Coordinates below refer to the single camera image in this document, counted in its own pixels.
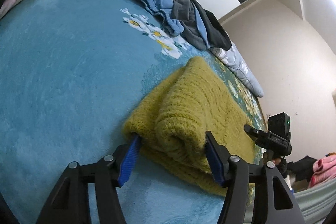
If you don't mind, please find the black garment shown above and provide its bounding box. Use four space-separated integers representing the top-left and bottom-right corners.
180 10 232 51

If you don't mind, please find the right hand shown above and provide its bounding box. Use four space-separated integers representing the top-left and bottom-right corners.
259 152 288 178

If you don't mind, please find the olive green knit sweater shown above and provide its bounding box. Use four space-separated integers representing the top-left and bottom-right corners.
122 56 255 196

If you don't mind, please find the teal floral bed blanket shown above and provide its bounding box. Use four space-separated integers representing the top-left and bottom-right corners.
1 0 265 223

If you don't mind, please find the light blue fleece garment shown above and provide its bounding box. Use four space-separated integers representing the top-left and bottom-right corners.
141 0 210 51

